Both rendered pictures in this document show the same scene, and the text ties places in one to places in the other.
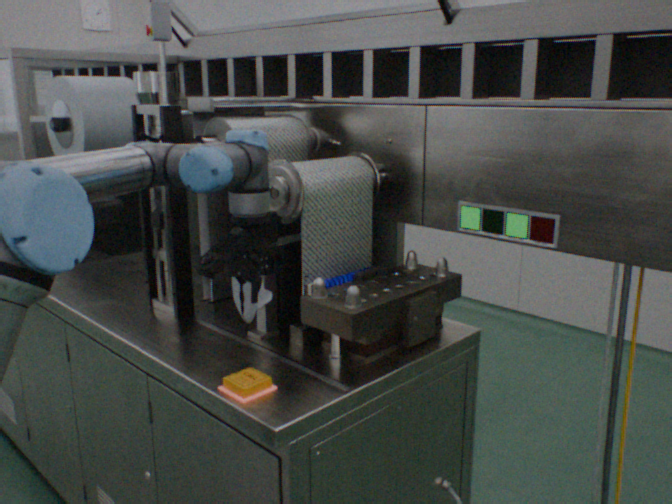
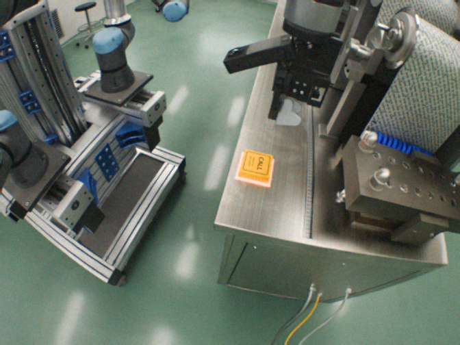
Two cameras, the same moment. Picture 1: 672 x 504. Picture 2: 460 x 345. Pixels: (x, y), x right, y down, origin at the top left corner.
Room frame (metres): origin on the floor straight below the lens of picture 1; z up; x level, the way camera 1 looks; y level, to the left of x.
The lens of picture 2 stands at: (0.84, -0.04, 1.35)
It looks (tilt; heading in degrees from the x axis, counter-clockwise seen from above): 54 degrees down; 52
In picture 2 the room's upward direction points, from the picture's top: 8 degrees clockwise
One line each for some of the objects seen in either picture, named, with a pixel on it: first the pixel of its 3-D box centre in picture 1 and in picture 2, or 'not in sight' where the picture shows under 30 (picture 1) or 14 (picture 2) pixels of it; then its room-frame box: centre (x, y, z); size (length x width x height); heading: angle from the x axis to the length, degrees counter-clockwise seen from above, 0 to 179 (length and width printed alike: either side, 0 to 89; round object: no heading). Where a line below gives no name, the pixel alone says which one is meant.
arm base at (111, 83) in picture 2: not in sight; (115, 72); (0.90, 0.87, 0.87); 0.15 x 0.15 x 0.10
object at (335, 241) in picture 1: (338, 243); (421, 117); (1.42, 0.01, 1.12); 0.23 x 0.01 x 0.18; 135
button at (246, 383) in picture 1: (247, 382); (256, 165); (1.10, 0.19, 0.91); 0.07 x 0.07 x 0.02; 45
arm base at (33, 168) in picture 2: not in sight; (23, 160); (0.50, 0.58, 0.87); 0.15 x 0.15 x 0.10
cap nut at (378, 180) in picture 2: (353, 295); (381, 176); (1.22, -0.02, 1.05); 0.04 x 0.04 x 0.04
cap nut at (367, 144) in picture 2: (319, 287); (369, 140); (1.28, 0.05, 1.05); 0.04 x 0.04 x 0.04
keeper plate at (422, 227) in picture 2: (420, 318); (419, 231); (1.31, -0.18, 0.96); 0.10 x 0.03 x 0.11; 135
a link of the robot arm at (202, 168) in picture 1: (207, 167); not in sight; (1.03, 0.23, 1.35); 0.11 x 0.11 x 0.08; 67
